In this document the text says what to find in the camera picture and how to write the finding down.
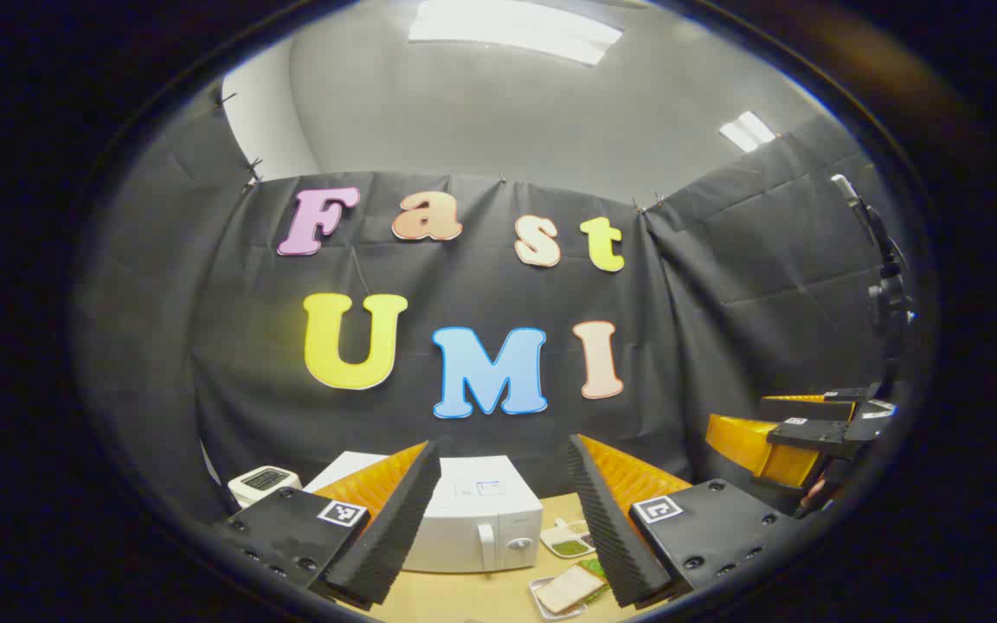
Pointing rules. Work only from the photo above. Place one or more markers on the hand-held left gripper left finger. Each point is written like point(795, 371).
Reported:
point(395, 528)

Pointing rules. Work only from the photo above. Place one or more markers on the toast sandwich with lettuce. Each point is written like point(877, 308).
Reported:
point(568, 588)

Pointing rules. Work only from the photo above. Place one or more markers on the white rectangular tray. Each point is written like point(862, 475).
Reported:
point(542, 597)

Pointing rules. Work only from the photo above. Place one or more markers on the white toaster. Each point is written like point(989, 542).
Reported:
point(263, 480)

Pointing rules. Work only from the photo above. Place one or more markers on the black tripod stand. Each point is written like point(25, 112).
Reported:
point(890, 285)

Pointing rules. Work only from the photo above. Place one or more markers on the white divided dish of beans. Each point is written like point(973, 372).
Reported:
point(568, 545)

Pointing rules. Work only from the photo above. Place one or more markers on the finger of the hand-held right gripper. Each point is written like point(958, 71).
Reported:
point(810, 408)
point(810, 437)

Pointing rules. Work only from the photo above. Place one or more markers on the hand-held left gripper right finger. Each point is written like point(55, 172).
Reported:
point(611, 528)

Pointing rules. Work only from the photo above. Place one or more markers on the white microwave oven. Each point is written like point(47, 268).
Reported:
point(481, 510)

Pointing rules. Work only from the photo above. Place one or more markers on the large ceiling light panel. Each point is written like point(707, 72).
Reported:
point(516, 30)

